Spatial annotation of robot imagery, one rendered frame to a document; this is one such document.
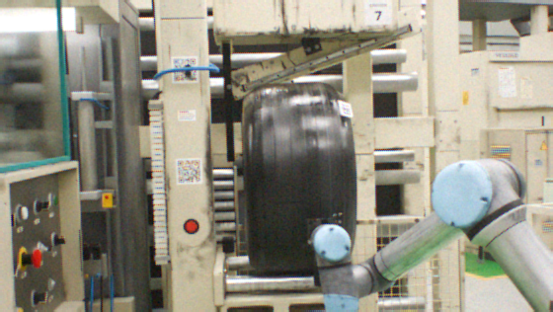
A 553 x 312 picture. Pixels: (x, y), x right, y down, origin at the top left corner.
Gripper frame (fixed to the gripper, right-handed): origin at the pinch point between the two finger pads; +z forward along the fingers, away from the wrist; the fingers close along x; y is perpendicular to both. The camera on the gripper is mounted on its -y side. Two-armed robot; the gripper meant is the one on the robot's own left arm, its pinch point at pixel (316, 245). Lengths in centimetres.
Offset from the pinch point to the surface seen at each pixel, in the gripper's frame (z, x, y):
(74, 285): 2, 64, -7
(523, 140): 397, -228, 61
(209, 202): 15.9, 28.7, 12.8
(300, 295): 11.4, 4.1, -14.4
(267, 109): 1.3, 11.5, 37.2
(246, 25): 35, 16, 70
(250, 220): 1.3, 17.3, 7.3
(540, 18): 727, -404, 261
